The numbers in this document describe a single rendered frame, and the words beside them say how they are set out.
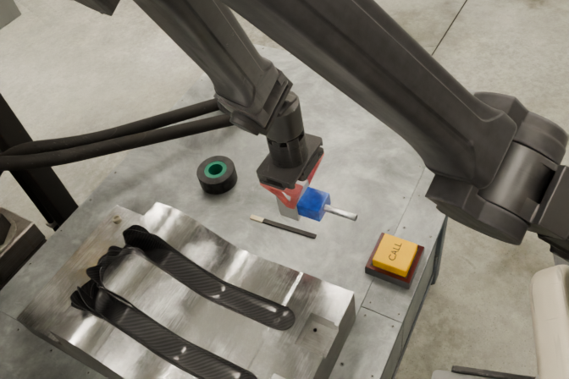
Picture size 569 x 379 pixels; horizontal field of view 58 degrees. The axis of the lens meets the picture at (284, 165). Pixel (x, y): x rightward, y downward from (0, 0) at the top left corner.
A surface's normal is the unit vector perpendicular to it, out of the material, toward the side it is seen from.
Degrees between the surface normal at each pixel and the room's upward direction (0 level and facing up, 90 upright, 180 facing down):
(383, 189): 0
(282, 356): 0
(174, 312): 25
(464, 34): 0
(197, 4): 102
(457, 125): 67
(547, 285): 42
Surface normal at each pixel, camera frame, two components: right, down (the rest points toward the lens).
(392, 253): -0.13, -0.67
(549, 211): 0.26, 0.06
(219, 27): 0.87, 0.42
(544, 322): -0.75, -0.54
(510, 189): 0.02, -0.07
